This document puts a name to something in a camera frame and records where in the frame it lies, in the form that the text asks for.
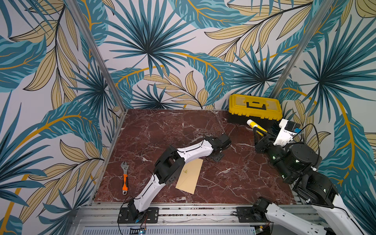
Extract manila paper envelope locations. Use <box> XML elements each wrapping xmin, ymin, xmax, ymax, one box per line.
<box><xmin>176</xmin><ymin>158</ymin><xmax>203</xmax><ymax>194</ymax></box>

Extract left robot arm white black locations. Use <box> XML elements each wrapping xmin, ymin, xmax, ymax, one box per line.
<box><xmin>127</xmin><ymin>134</ymin><xmax>231</xmax><ymax>221</ymax></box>

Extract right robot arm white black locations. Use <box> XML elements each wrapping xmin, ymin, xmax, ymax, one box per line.
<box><xmin>247</xmin><ymin>119</ymin><xmax>366</xmax><ymax>235</ymax></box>

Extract yellow black toolbox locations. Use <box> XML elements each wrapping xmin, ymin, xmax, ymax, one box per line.
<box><xmin>228</xmin><ymin>94</ymin><xmax>283</xmax><ymax>129</ymax></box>

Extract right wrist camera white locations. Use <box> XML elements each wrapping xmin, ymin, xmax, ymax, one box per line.
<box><xmin>273</xmin><ymin>119</ymin><xmax>301</xmax><ymax>147</ymax></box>

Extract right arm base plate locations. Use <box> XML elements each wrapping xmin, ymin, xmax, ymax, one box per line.
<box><xmin>236</xmin><ymin>207</ymin><xmax>269</xmax><ymax>223</ymax></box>

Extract orange handled wrench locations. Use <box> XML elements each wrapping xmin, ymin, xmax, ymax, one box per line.
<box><xmin>120</xmin><ymin>162</ymin><xmax>129</xmax><ymax>195</ymax></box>

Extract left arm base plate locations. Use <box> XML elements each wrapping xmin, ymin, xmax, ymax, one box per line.
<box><xmin>117</xmin><ymin>207</ymin><xmax>159</xmax><ymax>224</ymax></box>

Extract aluminium front rail frame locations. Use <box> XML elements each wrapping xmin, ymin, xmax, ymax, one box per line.
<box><xmin>67</xmin><ymin>203</ymin><xmax>327</xmax><ymax>235</ymax></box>

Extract right corner aluminium post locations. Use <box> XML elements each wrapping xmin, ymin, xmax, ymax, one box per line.
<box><xmin>269</xmin><ymin>0</ymin><xmax>334</xmax><ymax>99</ymax></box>

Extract corner aluminium post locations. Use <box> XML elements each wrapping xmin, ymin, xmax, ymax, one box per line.
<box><xmin>66</xmin><ymin>0</ymin><xmax>127</xmax><ymax>115</ymax></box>
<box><xmin>269</xmin><ymin>0</ymin><xmax>334</xmax><ymax>99</ymax></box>

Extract left corner aluminium post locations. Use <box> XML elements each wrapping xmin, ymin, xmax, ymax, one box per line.
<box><xmin>66</xmin><ymin>0</ymin><xmax>127</xmax><ymax>115</ymax></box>

